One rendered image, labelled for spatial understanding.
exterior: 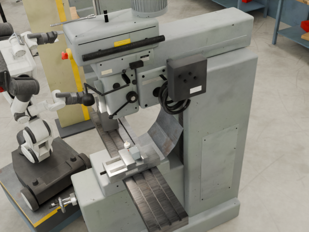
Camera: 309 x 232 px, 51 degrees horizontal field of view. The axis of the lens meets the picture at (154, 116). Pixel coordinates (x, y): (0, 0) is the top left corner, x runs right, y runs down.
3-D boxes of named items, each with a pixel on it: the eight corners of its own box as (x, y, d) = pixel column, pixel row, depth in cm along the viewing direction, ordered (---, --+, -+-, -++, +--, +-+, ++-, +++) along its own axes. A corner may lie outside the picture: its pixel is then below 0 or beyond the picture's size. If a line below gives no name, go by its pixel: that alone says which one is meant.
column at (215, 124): (188, 232, 279) (189, 76, 184) (164, 194, 314) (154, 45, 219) (237, 210, 294) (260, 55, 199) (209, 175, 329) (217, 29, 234)
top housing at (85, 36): (78, 69, 165) (71, 39, 155) (66, 49, 184) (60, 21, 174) (161, 47, 179) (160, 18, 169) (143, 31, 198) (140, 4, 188)
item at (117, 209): (94, 254, 252) (79, 206, 216) (84, 223, 276) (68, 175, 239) (185, 214, 276) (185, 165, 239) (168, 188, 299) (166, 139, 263)
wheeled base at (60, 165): (4, 169, 295) (-10, 142, 275) (54, 141, 322) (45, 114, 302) (37, 210, 257) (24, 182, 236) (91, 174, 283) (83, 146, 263)
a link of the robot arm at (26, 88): (13, 103, 196) (19, 89, 187) (9, 91, 199) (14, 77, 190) (32, 101, 204) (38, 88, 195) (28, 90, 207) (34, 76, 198)
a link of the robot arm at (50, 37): (54, 47, 254) (40, 49, 245) (48, 37, 255) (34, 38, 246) (60, 37, 245) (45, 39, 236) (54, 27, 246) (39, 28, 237)
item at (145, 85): (142, 111, 198) (138, 74, 183) (128, 91, 216) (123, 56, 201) (169, 101, 204) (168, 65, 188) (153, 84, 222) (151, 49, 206)
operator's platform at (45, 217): (8, 200, 321) (-7, 172, 296) (67, 163, 356) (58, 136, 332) (47, 252, 274) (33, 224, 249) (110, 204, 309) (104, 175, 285)
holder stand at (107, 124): (103, 132, 244) (99, 111, 232) (98, 115, 261) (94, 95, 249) (119, 128, 247) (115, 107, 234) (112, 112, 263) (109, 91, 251)
